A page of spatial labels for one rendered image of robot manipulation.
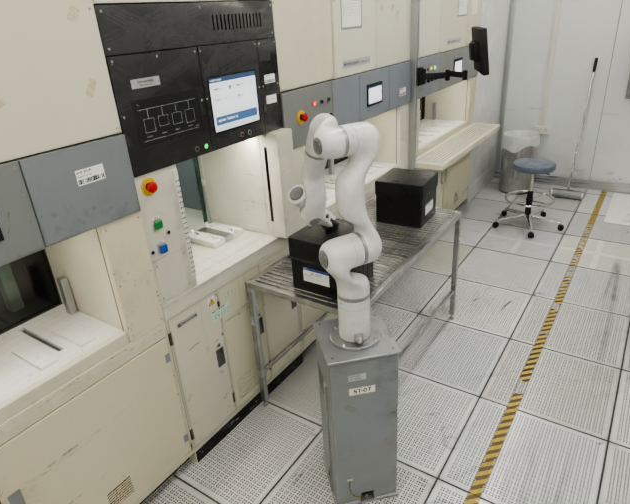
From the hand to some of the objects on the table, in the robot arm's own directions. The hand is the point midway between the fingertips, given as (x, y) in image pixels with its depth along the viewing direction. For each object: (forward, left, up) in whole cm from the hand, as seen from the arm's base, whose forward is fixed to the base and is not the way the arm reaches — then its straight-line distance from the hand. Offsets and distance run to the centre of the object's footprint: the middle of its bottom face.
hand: (330, 226), depth 220 cm
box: (+65, -60, -28) cm, 92 cm away
